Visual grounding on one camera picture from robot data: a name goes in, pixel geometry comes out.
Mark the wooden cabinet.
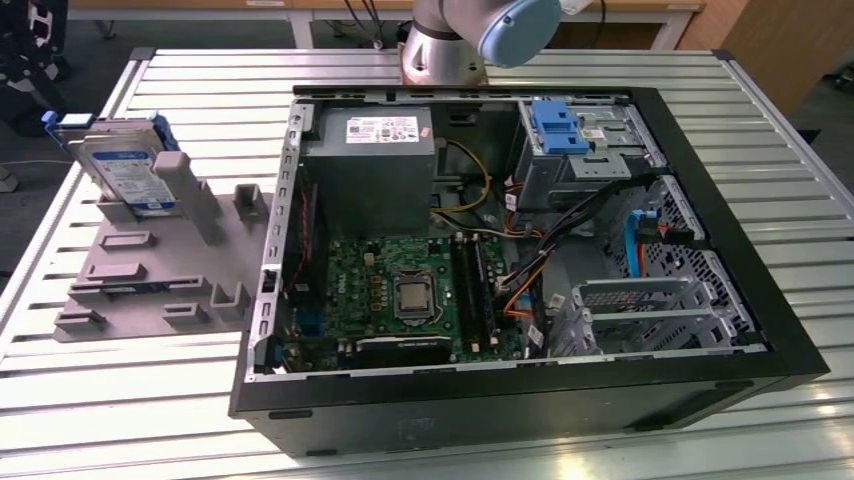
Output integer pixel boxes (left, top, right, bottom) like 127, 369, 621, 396
679, 0, 854, 119

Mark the metal disk bay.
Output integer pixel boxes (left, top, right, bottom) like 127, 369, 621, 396
558, 277, 761, 359

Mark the black graphics card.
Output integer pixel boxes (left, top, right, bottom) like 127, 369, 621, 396
352, 333, 453, 369

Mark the silver CPU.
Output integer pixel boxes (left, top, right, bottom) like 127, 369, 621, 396
397, 284, 434, 311

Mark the black RAM stick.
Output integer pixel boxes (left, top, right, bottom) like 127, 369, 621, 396
465, 230, 500, 349

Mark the blue drive latch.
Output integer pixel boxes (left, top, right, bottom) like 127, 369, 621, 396
530, 101, 592, 155

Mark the red yellow wire bundle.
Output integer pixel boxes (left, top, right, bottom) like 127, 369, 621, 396
500, 177, 545, 242

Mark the wooden desk white frame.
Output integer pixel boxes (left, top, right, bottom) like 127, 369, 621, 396
62, 0, 709, 51

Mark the grey power supply unit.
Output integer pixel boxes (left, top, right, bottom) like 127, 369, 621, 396
302, 105, 438, 239

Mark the hard disk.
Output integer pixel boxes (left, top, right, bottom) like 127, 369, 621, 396
39, 110, 181, 219

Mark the black chair base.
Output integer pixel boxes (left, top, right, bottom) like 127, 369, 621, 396
825, 64, 854, 94

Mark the metal optical drive cage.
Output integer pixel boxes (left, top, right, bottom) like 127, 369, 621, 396
512, 97, 668, 211

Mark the hanging cable with silver plug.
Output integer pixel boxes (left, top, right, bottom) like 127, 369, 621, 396
340, 0, 386, 52

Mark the CPU socket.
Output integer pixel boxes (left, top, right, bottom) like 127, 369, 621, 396
388, 268, 446, 327

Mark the black cable bundle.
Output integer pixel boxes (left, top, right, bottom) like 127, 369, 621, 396
498, 172, 661, 296

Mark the black open PC case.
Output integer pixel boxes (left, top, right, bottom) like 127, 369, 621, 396
226, 84, 832, 456

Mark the grey parts rack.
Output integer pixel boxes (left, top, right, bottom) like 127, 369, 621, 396
51, 152, 274, 346

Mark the black mesh waste bin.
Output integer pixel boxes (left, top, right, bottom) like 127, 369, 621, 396
0, 74, 71, 137

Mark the blue data wire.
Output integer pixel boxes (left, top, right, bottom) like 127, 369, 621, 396
623, 207, 661, 279

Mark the green motherboard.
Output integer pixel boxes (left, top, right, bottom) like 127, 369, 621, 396
276, 234, 534, 374

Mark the red orange power wire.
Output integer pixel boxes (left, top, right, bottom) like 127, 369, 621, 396
636, 222, 695, 281

